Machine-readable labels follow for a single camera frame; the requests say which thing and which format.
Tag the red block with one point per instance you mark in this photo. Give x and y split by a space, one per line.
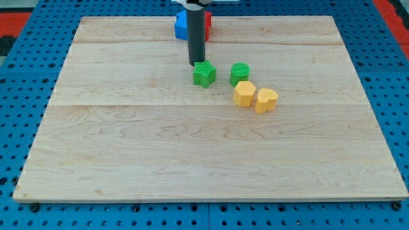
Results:
208 24

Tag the green circle block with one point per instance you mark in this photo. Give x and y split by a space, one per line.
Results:
239 72

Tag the blue block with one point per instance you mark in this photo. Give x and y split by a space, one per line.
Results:
180 26

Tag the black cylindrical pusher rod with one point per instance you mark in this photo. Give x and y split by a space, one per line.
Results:
196 31

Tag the yellow heart block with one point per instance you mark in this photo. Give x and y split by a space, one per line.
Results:
266 100

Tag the green star block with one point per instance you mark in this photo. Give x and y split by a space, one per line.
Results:
204 74

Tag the yellow hexagon block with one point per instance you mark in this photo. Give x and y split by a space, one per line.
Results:
244 93

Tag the wooden board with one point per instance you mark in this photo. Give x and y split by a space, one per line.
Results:
126 124

